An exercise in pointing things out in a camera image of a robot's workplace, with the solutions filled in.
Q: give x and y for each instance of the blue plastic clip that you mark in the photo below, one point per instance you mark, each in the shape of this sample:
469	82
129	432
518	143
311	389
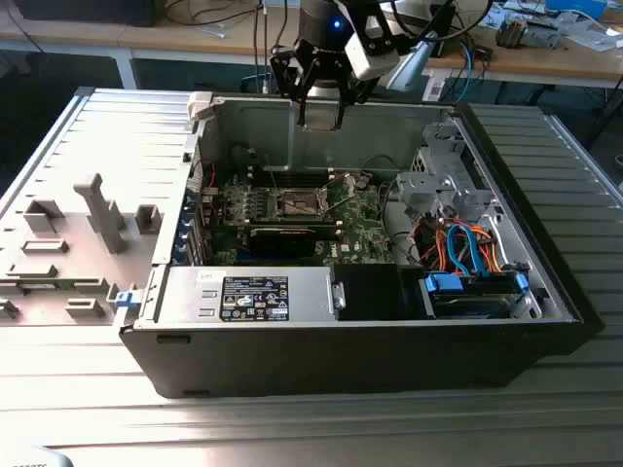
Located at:
127	298

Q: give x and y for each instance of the thin metal locking lever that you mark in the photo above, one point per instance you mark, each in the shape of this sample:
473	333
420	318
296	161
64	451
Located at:
272	173

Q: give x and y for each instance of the beige plastic case latch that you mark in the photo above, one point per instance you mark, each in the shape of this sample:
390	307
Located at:
200	104

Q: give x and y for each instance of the grey metal drive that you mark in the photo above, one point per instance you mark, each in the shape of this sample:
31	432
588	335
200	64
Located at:
542	34

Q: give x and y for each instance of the black PC case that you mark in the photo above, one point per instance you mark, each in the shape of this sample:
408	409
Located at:
316	360

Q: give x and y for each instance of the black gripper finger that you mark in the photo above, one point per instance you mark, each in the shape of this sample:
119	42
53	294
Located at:
357	90
292	68

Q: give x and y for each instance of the silver metal drive cage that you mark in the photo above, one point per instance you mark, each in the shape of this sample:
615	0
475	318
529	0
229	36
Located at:
428	190

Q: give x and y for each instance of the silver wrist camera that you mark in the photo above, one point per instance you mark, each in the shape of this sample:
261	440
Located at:
370	61

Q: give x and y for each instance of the upright black device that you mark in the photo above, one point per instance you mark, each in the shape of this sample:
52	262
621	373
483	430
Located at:
442	48

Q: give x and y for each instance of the silver green CPU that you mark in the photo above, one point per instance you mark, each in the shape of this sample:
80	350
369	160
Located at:
321	117

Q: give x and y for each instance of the white label box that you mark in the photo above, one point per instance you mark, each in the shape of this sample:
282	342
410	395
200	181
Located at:
434	90

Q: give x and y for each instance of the silver power supply unit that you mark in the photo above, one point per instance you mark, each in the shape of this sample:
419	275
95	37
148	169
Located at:
180	292

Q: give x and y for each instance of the grey plastic parts rack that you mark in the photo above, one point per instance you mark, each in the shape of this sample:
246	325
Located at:
104	219

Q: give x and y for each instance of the finned metal heat sink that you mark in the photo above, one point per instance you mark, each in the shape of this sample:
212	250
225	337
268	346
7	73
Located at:
511	31

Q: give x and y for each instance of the black RAM slot bank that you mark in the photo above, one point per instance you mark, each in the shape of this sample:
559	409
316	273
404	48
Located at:
292	179
272	223

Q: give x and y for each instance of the light wooden desk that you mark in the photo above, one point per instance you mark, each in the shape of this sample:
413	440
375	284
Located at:
535	61
160	34

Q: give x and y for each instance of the black computer box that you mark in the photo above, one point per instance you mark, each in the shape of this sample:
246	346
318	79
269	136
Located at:
87	12

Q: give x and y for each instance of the hard disk in blue carrier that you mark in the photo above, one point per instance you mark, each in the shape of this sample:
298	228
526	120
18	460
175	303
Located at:
467	297

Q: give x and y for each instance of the green motherboard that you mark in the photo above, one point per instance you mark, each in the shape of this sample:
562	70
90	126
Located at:
360	228

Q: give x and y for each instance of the CPU socket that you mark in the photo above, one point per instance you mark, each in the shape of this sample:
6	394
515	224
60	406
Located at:
299	204

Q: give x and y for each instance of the white paper sheets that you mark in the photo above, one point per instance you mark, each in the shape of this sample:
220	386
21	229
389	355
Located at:
589	34

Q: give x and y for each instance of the green RAM stick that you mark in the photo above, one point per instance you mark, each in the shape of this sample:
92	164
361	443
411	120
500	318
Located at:
48	286

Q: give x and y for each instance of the black graphics card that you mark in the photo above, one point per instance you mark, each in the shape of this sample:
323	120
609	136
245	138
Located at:
282	243

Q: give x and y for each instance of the blue box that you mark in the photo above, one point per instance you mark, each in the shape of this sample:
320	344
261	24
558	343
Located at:
579	6

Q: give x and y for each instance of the grey rounded device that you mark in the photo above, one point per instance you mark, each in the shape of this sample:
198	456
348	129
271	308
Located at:
29	459

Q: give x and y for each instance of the black plastic shroud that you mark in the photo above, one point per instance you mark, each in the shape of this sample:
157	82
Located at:
370	292

